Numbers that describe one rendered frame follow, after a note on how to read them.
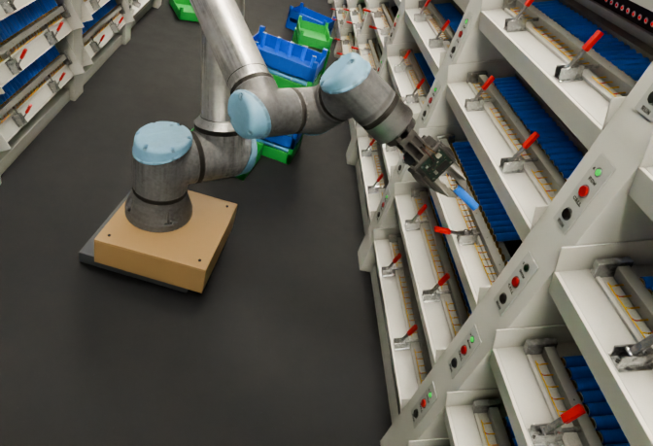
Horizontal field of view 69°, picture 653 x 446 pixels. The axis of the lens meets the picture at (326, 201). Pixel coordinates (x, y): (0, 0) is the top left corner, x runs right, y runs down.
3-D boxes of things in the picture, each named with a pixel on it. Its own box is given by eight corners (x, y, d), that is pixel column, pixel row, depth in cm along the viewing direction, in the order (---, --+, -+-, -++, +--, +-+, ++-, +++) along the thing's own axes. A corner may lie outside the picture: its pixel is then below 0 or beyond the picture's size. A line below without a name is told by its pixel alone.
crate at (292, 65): (241, 56, 188) (245, 37, 183) (257, 43, 204) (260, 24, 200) (312, 83, 187) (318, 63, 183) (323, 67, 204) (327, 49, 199)
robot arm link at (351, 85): (329, 60, 93) (361, 38, 85) (373, 104, 97) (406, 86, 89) (308, 93, 88) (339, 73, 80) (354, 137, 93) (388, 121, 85)
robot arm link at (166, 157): (124, 173, 136) (123, 120, 126) (182, 164, 146) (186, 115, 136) (142, 206, 128) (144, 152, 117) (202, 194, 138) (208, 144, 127)
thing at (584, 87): (594, 156, 71) (620, 68, 63) (478, 28, 119) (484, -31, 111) (733, 145, 70) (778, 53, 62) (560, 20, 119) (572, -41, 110)
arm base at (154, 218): (111, 220, 135) (111, 192, 129) (144, 184, 150) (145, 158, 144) (175, 240, 135) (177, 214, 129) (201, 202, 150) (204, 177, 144)
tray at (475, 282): (474, 320, 93) (479, 287, 88) (418, 156, 141) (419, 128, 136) (578, 312, 93) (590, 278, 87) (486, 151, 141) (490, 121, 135)
